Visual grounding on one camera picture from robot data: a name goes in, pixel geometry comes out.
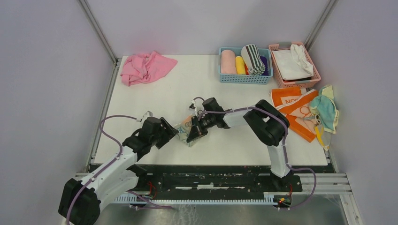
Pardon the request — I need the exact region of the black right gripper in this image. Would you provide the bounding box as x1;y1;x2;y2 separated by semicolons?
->
187;114;215;143

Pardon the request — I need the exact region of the teal rabbit pattern towel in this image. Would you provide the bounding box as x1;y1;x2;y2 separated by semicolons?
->
174;114;200;147

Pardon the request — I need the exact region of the orange white towel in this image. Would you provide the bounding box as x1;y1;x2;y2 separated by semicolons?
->
270;87;320;143

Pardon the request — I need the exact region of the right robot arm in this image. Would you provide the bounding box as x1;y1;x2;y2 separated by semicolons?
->
185;97;293;191

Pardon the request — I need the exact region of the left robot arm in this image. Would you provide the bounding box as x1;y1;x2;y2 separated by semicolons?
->
58;116;178;225

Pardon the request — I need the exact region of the blue plastic basket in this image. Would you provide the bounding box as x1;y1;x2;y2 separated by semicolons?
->
217;47;274;85

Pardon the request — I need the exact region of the rolled peach towel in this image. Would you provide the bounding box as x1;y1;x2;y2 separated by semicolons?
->
220;50;237;74

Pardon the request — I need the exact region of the rolled yellow towel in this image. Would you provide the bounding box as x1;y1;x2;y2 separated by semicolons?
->
235;56;246;75

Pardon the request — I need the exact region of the crumpled pink towel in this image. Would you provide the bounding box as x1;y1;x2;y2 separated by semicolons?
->
121;51;177;86

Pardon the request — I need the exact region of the rolled purple towel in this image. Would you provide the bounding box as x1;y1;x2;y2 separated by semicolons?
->
260;55;269;76

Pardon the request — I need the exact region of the rolled striped towel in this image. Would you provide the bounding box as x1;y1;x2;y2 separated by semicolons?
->
241;44;266;75

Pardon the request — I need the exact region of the white folded cloth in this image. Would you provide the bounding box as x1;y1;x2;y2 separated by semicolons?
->
272;44;314;81

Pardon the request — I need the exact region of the pink plastic basket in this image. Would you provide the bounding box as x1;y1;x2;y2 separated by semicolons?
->
268;42;321;88

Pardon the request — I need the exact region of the light blue yellow towel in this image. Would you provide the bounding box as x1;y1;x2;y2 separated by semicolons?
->
310;85;339;151

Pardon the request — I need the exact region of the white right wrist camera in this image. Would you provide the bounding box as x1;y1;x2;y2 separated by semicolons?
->
189;100;198;114

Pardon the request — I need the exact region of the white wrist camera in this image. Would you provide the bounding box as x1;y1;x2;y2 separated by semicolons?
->
189;100;198;114
140;111;153;122

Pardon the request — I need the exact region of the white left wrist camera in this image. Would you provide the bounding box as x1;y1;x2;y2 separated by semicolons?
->
140;111;153;122

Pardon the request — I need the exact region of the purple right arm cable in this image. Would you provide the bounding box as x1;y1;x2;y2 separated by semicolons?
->
192;97;317;211

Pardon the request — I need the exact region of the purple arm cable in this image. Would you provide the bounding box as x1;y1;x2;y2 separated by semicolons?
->
65;115;175;225
192;97;317;211

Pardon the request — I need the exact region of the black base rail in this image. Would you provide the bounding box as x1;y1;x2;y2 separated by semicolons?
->
88;165;338;201

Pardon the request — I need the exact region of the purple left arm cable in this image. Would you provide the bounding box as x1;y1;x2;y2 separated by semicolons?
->
65;115;175;225

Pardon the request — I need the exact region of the white cable duct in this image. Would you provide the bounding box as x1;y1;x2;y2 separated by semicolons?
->
111;193;282;206

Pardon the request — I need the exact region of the aluminium frame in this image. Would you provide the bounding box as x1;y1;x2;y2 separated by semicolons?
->
61;0;364;225

